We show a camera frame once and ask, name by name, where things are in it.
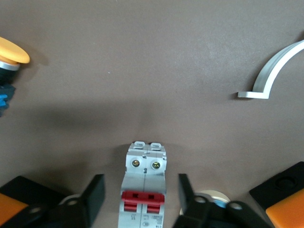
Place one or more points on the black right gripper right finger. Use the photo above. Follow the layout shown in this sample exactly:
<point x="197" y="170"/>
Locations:
<point x="190" y="199"/>

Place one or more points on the orange mushroom push button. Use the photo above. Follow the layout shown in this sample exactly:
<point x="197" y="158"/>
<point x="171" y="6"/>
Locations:
<point x="12" y="53"/>

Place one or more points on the small white curved clamp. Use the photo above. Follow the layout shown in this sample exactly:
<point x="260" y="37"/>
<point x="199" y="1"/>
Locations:
<point x="273" y="71"/>

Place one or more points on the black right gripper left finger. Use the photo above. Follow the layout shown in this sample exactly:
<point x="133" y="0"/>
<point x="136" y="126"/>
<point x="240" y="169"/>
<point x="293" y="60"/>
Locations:
<point x="91" y="197"/>

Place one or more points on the white circuit breaker red switch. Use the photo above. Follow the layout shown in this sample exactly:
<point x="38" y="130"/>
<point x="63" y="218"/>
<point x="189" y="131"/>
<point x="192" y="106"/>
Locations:
<point x="143" y="180"/>

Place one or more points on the blue dome buzzer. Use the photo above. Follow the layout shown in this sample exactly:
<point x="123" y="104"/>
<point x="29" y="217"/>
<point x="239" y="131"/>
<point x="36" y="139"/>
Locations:
<point x="217" y="198"/>

